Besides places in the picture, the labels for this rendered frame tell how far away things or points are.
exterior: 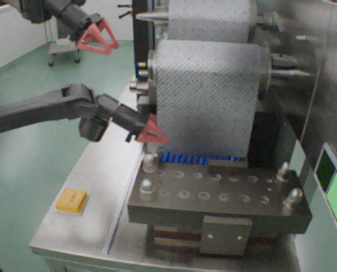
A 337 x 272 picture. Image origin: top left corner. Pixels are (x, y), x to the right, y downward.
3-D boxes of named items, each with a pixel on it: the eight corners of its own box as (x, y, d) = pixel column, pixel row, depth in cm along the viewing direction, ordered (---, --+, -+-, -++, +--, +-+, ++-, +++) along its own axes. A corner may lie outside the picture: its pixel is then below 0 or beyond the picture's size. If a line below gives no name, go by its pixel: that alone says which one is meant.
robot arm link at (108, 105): (95, 95, 65) (102, 87, 70) (84, 117, 68) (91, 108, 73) (121, 108, 66) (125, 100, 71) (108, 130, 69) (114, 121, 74)
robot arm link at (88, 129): (76, 103, 60) (73, 82, 66) (60, 141, 65) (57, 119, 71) (123, 115, 67) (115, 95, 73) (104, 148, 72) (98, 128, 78)
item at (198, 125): (158, 156, 76) (156, 93, 66) (245, 162, 73) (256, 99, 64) (158, 157, 75) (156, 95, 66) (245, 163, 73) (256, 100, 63)
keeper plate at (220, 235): (199, 245, 63) (203, 214, 57) (242, 248, 62) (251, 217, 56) (199, 254, 61) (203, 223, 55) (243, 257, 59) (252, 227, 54)
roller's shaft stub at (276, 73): (261, 76, 69) (263, 60, 66) (287, 78, 68) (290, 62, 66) (264, 82, 65) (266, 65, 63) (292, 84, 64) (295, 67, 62)
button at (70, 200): (66, 193, 79) (64, 187, 77) (87, 196, 78) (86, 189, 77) (56, 210, 73) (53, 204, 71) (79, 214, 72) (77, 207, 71)
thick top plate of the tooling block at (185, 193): (142, 177, 75) (141, 159, 72) (290, 187, 71) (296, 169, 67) (129, 223, 61) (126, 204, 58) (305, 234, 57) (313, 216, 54)
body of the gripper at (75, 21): (73, 44, 62) (49, 25, 60) (90, 35, 71) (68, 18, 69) (87, 23, 59) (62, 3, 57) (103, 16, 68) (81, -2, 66)
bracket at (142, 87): (142, 161, 92) (138, 73, 76) (161, 163, 92) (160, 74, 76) (139, 171, 88) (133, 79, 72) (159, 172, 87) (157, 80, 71)
